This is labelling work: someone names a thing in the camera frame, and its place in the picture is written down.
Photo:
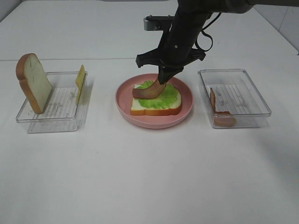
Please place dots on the bread slice from box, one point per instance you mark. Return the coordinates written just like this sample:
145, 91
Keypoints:
156, 112

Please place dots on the green lettuce leaf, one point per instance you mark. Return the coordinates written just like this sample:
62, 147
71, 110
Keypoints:
170, 98

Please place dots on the yellow cheese slice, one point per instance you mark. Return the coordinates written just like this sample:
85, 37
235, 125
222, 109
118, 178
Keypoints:
80, 81

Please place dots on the long bacon strip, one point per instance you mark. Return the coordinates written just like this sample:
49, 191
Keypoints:
150, 92

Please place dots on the clear plastic box right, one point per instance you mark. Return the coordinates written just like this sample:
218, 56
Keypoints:
235, 92

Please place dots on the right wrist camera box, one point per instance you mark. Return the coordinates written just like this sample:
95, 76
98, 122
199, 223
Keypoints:
156, 23

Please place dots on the bread slice in left box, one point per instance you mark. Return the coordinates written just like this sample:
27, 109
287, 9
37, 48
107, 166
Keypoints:
33, 81

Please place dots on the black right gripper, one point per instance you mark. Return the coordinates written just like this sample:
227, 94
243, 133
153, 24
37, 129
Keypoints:
175, 50

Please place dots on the clear plastic box left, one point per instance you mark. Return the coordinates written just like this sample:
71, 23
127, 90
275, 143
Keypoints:
66, 109

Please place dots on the pink round plate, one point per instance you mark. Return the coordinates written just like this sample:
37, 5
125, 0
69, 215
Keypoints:
124, 99

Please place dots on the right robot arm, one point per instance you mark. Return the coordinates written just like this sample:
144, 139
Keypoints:
194, 13

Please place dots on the clear plastic box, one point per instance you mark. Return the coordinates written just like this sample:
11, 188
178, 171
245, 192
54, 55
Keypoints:
66, 109
235, 92

